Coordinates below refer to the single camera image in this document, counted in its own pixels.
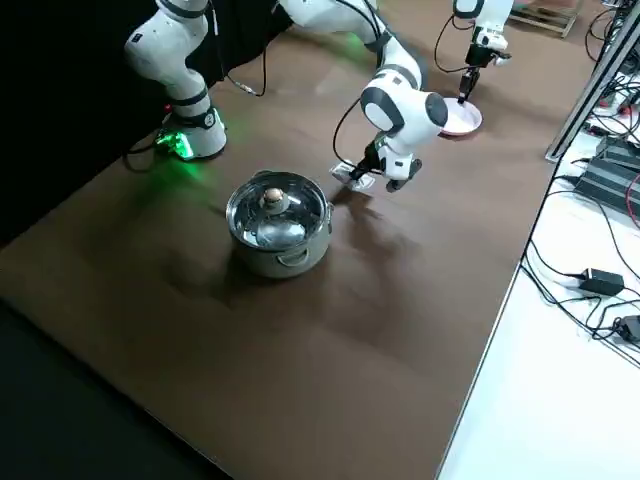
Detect silver sponge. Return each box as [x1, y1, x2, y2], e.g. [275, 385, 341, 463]
[329, 162, 377, 191]

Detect pink plate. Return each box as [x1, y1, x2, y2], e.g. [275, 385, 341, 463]
[439, 97, 484, 137]

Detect glass pot lid with knob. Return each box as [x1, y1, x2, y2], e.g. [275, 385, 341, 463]
[227, 171, 331, 251]

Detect black power supply box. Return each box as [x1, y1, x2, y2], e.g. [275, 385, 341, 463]
[594, 133, 640, 169]
[573, 154, 640, 211]

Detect black power adapter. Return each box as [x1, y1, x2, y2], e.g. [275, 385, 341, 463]
[613, 313, 640, 345]
[578, 267, 626, 296]

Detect black backdrop cloth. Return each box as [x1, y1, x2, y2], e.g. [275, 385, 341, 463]
[0, 0, 321, 251]

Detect silver wire dish rack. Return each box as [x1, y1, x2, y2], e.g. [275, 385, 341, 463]
[507, 0, 577, 39]

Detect aluminium frame post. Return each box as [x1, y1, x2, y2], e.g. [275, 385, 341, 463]
[543, 0, 640, 162]

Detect black floor cable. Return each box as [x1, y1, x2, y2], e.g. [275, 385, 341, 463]
[519, 172, 591, 307]
[584, 0, 640, 66]
[587, 294, 640, 346]

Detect pale cooking pot with handles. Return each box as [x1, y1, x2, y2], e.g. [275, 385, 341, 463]
[225, 169, 335, 280]

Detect red and black cables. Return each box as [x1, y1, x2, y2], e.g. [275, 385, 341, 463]
[582, 74, 640, 139]

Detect black arm base cable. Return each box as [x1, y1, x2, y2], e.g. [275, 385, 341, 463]
[123, 133, 174, 174]

